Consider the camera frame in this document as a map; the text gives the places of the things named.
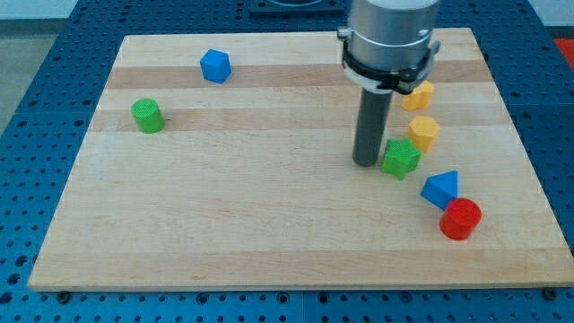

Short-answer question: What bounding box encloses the green cylinder block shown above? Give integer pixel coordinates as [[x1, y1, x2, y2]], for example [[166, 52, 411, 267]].
[[130, 98, 165, 134]]

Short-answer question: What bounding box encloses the yellow heart block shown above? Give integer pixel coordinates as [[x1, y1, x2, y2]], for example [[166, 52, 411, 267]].
[[402, 81, 436, 111]]

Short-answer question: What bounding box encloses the wooden board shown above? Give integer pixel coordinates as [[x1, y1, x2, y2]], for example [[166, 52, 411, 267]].
[[29, 28, 573, 292]]

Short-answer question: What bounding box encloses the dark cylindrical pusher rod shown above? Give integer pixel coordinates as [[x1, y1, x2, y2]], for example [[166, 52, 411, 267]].
[[352, 90, 392, 167]]

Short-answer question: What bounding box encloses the yellow hexagon block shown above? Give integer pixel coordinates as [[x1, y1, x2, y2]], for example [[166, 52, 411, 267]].
[[407, 116, 440, 153]]

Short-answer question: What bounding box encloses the green star block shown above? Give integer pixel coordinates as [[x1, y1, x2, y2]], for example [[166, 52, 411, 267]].
[[380, 137, 422, 180]]

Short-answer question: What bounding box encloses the red cylinder block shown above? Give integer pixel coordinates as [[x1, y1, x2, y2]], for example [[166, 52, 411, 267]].
[[439, 197, 483, 240]]

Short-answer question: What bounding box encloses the blue cube block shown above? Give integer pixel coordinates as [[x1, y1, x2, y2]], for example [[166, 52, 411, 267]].
[[200, 48, 231, 83]]

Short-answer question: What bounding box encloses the blue triangle block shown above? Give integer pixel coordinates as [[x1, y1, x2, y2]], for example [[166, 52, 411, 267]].
[[421, 170, 459, 210]]

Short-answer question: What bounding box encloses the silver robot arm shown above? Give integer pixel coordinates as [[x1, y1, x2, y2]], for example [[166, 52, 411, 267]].
[[337, 0, 440, 94]]

